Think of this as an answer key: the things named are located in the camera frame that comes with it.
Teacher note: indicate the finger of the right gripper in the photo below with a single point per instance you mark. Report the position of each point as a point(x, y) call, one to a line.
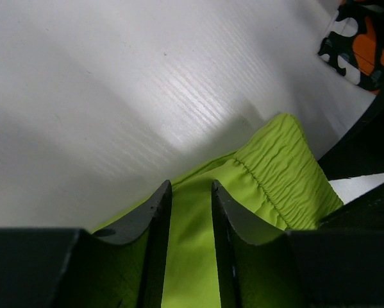
point(364, 213)
point(361, 150)

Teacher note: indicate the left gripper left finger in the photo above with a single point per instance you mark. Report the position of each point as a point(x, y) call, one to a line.
point(119, 265)

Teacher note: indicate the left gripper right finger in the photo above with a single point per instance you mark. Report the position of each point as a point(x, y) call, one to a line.
point(260, 265)

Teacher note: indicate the orange camouflage shorts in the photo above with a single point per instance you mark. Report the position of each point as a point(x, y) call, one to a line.
point(354, 43)

